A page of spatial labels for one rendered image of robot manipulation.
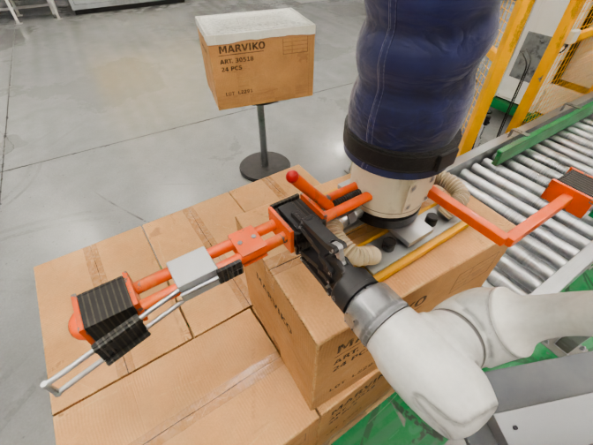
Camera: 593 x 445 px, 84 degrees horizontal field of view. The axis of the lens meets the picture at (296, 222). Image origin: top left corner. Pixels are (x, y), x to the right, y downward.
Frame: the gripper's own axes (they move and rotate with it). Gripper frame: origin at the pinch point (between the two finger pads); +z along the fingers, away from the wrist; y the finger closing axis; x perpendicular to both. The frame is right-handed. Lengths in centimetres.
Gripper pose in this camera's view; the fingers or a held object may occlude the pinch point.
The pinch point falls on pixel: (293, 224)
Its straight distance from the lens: 64.7
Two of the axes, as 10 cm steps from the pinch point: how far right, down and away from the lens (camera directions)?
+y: 0.0, 7.1, 7.0
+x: 8.3, -3.9, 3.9
